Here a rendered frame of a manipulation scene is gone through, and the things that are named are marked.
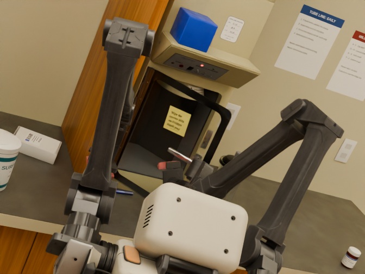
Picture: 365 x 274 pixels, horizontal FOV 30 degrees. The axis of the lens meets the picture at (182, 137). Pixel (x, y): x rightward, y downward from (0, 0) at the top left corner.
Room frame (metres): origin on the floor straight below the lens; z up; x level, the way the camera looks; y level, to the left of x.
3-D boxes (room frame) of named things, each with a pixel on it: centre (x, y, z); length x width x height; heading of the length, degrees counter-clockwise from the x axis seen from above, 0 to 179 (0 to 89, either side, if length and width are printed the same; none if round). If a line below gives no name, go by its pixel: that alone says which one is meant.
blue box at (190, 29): (2.04, 0.10, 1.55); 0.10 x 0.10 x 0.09; 26
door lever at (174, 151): (1.96, -0.03, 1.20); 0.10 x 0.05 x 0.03; 72
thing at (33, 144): (2.10, 0.45, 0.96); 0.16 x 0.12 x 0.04; 99
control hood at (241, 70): (2.08, 0.02, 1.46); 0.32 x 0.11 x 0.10; 116
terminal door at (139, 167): (2.01, 0.03, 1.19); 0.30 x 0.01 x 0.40; 72
